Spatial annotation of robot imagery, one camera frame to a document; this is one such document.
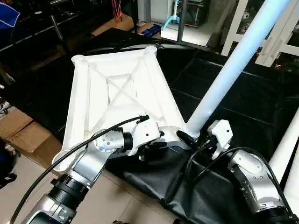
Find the brown cardboard box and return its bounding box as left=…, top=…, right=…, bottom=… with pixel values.
left=0, top=107, right=62, bottom=169

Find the black work mat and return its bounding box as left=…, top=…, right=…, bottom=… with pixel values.
left=0, top=29, right=299, bottom=224

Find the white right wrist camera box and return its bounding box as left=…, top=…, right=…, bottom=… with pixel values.
left=206, top=119, right=234, bottom=161

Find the white plastic table leg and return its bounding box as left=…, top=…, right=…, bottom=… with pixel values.
left=283, top=140, right=299, bottom=216
left=268, top=107, right=299, bottom=183
left=184, top=0, right=293, bottom=139

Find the white plastic table top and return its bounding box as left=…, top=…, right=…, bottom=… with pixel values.
left=51, top=46, right=199, bottom=172

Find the red cable bundle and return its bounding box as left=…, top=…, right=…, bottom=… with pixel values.
left=111, top=0, right=123, bottom=24

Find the white drawer cabinet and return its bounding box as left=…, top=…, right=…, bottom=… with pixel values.
left=221, top=0, right=299, bottom=67

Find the light blue hanger hook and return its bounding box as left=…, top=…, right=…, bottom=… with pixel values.
left=163, top=0, right=183, bottom=30

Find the small blue box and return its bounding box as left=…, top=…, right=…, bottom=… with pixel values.
left=139, top=23, right=163, bottom=38

